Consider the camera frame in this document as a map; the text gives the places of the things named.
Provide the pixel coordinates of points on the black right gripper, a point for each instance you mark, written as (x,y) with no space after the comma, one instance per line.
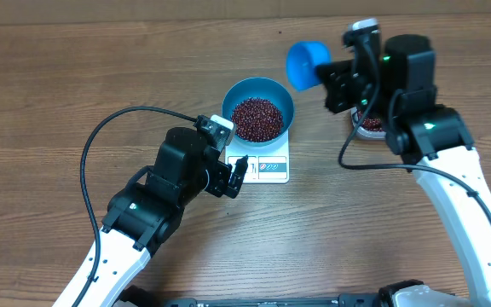
(335,88)

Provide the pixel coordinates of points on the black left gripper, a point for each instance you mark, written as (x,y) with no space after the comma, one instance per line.
(221,172)

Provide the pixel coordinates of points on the blue plastic measuring scoop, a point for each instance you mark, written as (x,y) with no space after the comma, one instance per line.
(301,62)

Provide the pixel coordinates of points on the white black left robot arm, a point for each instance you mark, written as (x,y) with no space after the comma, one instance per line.
(143,215)

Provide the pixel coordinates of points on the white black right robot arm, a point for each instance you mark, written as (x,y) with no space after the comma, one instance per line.
(394,81)

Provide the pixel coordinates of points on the white digital kitchen scale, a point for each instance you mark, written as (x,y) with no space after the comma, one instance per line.
(268,162)

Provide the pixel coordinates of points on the red beans in bowl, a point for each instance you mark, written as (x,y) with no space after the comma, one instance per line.
(257,120)

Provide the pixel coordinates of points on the red adzuki beans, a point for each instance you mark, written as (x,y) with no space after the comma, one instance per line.
(372,124)

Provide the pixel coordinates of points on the clear plastic container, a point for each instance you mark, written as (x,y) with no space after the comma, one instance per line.
(365,134)

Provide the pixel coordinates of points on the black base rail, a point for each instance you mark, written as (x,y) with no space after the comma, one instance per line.
(411,293)

